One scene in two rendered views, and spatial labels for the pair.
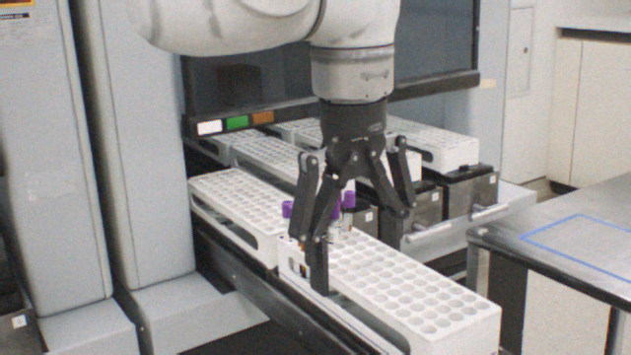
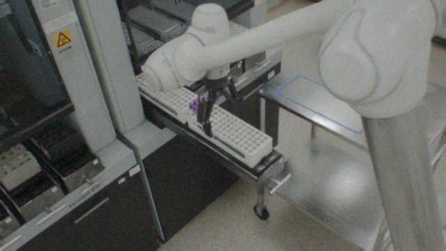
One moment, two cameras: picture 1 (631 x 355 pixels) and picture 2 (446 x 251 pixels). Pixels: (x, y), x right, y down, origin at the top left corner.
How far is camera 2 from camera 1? 69 cm
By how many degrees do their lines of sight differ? 25
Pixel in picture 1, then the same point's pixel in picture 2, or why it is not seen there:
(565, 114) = not seen: outside the picture
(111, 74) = (104, 57)
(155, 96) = (122, 59)
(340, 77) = (212, 73)
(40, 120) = (81, 84)
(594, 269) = (303, 107)
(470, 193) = (254, 58)
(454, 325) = (258, 148)
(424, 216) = (235, 74)
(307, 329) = (205, 147)
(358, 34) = not seen: hidden behind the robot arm
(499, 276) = not seen: hidden behind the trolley
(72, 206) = (98, 111)
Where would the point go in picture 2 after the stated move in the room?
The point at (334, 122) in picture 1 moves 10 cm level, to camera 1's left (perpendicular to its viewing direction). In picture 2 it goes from (210, 85) to (177, 91)
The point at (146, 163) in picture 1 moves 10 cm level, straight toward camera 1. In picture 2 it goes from (122, 86) to (132, 101)
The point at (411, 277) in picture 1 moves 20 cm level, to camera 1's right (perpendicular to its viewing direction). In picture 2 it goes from (240, 127) to (299, 115)
